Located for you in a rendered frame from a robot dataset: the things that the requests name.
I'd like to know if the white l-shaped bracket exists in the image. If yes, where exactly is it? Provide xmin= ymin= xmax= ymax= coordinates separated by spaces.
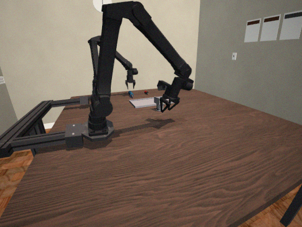
xmin=154 ymin=97 xmax=160 ymax=105

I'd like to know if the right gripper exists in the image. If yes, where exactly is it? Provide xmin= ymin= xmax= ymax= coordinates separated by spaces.
xmin=160 ymin=86 xmax=180 ymax=112

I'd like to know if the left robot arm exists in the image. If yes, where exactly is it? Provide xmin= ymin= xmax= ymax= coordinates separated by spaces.
xmin=88 ymin=35 xmax=138 ymax=94

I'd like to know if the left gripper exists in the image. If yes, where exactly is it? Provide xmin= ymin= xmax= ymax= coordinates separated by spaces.
xmin=126 ymin=75 xmax=136 ymax=89

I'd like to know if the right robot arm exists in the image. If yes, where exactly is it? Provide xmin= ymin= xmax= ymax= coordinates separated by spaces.
xmin=88 ymin=1 xmax=194 ymax=136

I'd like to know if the white shallow tray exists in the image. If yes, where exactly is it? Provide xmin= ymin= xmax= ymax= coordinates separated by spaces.
xmin=129 ymin=97 xmax=156 ymax=108

